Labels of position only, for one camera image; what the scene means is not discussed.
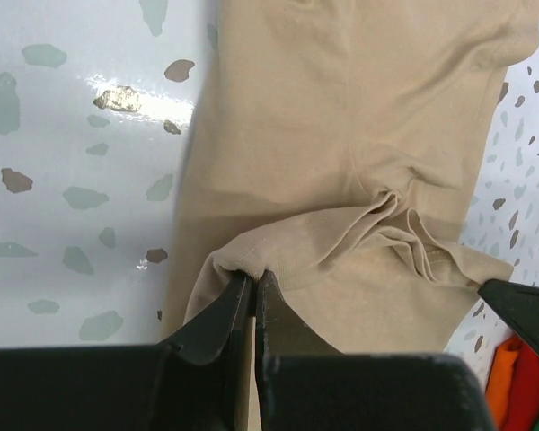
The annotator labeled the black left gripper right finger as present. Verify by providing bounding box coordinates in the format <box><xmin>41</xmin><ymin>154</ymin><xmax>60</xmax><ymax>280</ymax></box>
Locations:
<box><xmin>255</xmin><ymin>271</ymin><xmax>495</xmax><ymax>430</ymax></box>

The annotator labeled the beige t shirt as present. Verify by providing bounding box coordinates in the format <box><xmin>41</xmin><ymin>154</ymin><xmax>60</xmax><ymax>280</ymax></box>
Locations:
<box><xmin>159</xmin><ymin>0</ymin><xmax>539</xmax><ymax>431</ymax></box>

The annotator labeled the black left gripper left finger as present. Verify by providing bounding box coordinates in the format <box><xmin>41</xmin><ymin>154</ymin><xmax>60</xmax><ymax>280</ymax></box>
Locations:
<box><xmin>0</xmin><ymin>273</ymin><xmax>252</xmax><ymax>430</ymax></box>

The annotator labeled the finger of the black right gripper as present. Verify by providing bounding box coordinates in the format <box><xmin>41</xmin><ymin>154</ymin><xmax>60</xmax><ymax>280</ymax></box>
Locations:
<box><xmin>478</xmin><ymin>279</ymin><xmax>539</xmax><ymax>356</ymax></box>

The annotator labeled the orange folded t shirt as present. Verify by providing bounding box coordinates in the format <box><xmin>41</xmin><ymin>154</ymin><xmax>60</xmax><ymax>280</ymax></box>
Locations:
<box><xmin>486</xmin><ymin>335</ymin><xmax>539</xmax><ymax>431</ymax></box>

